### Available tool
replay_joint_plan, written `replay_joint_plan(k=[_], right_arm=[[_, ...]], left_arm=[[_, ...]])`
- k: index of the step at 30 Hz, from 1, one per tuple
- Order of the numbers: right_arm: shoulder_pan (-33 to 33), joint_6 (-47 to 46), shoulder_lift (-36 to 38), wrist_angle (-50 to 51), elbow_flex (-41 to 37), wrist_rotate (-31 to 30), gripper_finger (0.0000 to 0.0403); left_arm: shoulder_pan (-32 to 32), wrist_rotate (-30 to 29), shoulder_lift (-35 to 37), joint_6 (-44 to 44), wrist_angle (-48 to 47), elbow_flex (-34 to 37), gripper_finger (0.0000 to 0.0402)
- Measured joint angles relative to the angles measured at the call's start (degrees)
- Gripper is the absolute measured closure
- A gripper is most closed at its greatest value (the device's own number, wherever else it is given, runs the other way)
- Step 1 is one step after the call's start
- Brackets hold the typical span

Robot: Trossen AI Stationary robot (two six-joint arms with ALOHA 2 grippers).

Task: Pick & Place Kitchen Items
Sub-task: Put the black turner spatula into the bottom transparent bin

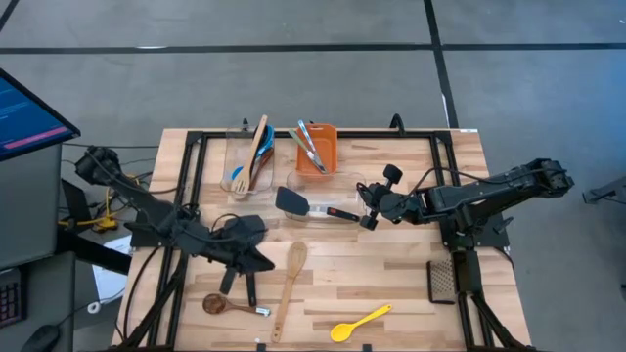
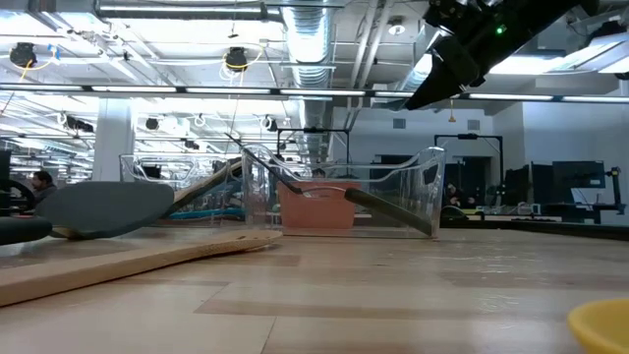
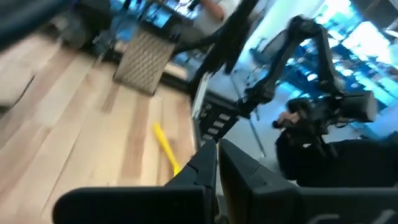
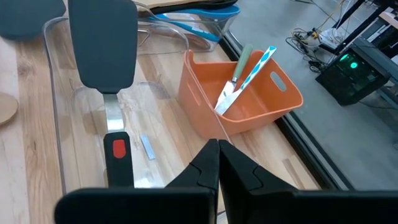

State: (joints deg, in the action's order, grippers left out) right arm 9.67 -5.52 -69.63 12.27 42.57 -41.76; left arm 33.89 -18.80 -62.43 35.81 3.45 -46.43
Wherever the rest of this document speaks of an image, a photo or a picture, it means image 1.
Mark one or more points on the black spatula silver neck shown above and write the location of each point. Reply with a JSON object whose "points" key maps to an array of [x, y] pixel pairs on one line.
{"points": [[291, 201]]}

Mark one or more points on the computer monitor blue screen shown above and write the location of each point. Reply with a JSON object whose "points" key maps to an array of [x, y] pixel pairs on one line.
{"points": [[24, 117]]}

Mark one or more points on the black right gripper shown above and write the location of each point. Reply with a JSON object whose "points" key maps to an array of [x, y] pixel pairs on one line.
{"points": [[391, 203]]}

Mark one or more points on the grey desk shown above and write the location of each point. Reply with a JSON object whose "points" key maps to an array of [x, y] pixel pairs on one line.
{"points": [[29, 205]]}

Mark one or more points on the orange plastic bin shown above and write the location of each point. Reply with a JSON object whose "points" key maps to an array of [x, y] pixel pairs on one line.
{"points": [[325, 137]]}

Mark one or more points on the black keyboard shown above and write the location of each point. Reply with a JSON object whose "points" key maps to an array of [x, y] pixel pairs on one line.
{"points": [[10, 303]]}

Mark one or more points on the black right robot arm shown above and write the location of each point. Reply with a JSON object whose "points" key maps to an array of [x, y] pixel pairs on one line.
{"points": [[489, 195]]}

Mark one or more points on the yellow plastic spoon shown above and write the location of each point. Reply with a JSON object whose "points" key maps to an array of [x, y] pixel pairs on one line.
{"points": [[342, 332]]}

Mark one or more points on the teal plastic utensil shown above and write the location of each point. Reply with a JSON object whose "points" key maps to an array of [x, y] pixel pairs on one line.
{"points": [[270, 139]]}

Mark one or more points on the large wooden slotted turner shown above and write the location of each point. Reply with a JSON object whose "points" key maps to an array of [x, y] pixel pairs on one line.
{"points": [[252, 156]]}

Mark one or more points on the black aluminium table frame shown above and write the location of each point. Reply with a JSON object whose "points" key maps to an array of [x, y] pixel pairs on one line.
{"points": [[371, 133]]}

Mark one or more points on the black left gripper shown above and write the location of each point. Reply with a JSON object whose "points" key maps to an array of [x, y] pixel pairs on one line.
{"points": [[220, 249]]}

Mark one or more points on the black computer mouse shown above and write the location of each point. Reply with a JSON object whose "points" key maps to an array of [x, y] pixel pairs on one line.
{"points": [[41, 338]]}

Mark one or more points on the light blue spatula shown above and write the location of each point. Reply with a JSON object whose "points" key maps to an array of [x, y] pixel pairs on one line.
{"points": [[236, 172]]}

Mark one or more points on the black table clamp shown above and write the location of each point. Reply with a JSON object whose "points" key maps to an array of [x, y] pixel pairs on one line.
{"points": [[398, 123], [244, 125]]}

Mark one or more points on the silver metal tongs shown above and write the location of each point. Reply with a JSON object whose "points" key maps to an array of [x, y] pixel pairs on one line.
{"points": [[313, 151]]}

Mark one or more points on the small dark wooden spoon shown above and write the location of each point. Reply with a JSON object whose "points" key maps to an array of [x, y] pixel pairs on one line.
{"points": [[214, 303]]}

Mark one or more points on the white paper sheet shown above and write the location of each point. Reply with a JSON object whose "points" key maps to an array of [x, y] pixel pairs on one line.
{"points": [[110, 278]]}

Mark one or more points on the clear plastic bin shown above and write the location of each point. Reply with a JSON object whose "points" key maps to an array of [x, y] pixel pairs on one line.
{"points": [[342, 188], [230, 151]]}

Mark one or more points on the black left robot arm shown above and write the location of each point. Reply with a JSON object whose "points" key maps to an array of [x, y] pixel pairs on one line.
{"points": [[142, 200]]}

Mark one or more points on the reddish brown wooden spoon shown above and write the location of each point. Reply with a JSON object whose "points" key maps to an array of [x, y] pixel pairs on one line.
{"points": [[264, 165]]}

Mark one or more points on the wooden slotted spoon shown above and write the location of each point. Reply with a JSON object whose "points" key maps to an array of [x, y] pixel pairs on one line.
{"points": [[296, 259]]}

